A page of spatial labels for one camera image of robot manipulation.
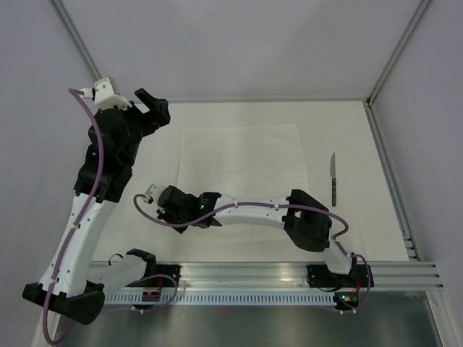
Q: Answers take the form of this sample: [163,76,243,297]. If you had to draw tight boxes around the black handled steel knife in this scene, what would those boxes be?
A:
[330,152,337,207]

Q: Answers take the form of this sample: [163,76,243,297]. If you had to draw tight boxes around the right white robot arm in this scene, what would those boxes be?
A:
[157,186,369,291]

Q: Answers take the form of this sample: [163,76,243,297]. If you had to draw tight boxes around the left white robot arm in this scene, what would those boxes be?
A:
[22,88,171,325]

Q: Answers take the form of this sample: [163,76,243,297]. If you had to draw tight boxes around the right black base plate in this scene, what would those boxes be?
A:
[306,265,375,289]

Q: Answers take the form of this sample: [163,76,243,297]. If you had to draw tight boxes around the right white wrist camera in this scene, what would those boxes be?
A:
[143,184,162,204]

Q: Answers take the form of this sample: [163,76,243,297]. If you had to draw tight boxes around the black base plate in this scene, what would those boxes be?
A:
[88,262,182,290]
[306,265,375,289]

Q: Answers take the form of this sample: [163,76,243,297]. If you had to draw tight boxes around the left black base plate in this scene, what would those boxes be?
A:
[88,262,182,290]

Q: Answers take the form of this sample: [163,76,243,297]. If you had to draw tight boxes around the white cloth napkin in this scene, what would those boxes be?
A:
[177,124,308,201]

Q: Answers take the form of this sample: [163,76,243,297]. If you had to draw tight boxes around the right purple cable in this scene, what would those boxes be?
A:
[133,194,373,314]

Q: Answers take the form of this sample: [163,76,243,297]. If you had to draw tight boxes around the front aluminium rail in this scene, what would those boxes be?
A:
[177,261,443,291]

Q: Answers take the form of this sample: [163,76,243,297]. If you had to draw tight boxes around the white slotted cable duct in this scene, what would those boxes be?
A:
[106,290,335,306]

